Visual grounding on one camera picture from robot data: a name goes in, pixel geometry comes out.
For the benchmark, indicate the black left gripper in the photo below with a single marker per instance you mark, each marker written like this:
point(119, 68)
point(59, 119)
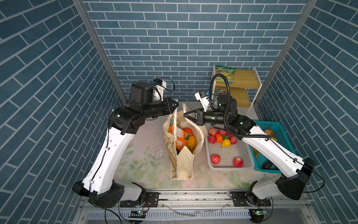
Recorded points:
point(166, 103)

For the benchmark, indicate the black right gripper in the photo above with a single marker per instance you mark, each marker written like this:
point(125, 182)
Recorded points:
point(199, 119)

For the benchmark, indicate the red tomato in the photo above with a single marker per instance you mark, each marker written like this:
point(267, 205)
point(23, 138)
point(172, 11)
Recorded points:
point(188, 131)

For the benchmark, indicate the red apple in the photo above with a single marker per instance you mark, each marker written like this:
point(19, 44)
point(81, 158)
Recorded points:
point(213, 131)
point(212, 139)
point(238, 162)
point(222, 132)
point(215, 159)
point(233, 140)

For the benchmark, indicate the cream canvas grocery bag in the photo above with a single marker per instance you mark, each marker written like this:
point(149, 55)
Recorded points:
point(182, 161)

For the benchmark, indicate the orange Fox's candy bag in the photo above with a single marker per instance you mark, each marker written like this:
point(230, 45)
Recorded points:
point(180, 137)

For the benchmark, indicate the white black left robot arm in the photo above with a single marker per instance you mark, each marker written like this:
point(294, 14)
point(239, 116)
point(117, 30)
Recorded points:
point(98, 186)

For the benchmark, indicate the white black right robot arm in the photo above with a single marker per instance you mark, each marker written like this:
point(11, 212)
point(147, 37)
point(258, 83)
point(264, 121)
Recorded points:
point(295, 171)

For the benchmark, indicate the green Fox's candy bag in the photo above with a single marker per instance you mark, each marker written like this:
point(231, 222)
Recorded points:
point(216, 94)

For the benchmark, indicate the green yellow candy bag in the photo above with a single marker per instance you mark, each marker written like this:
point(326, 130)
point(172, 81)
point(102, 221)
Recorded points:
point(228, 72)

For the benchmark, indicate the small orange tangerine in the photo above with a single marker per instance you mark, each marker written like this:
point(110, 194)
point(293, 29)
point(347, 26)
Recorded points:
point(219, 138)

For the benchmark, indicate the yellow lemon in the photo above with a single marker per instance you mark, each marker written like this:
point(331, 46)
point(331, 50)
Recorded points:
point(226, 143)

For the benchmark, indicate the white plastic basket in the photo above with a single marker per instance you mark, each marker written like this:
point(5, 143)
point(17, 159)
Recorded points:
point(228, 154)

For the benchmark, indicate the white wooden two-tier shelf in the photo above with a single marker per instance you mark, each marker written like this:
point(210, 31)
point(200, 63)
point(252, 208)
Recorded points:
point(245, 89)

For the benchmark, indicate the brown potato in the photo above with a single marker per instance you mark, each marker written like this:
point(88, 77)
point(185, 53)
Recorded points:
point(269, 132)

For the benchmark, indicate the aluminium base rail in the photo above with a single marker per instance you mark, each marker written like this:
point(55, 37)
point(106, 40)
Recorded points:
point(201, 207)

